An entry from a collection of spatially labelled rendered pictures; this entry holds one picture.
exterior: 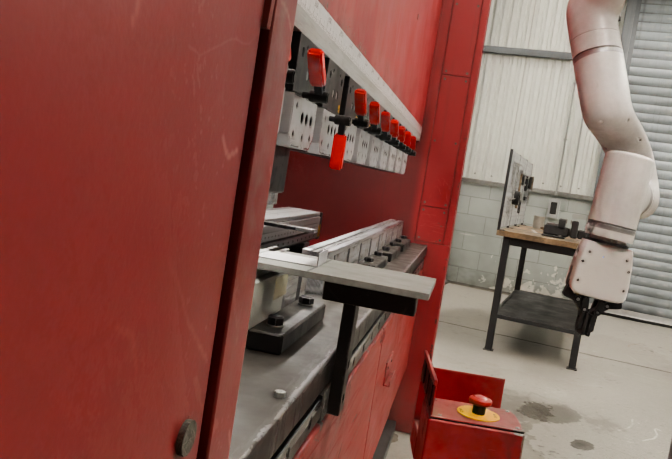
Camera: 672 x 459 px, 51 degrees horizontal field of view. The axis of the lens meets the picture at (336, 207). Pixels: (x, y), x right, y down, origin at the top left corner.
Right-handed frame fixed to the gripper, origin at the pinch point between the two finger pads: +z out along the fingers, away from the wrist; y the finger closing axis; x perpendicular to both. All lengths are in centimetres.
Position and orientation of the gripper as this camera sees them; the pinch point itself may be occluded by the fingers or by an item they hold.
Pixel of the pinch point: (585, 323)
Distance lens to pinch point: 137.7
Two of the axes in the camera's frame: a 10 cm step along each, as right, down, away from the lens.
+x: 0.4, -0.5, 10.0
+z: -2.4, 9.7, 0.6
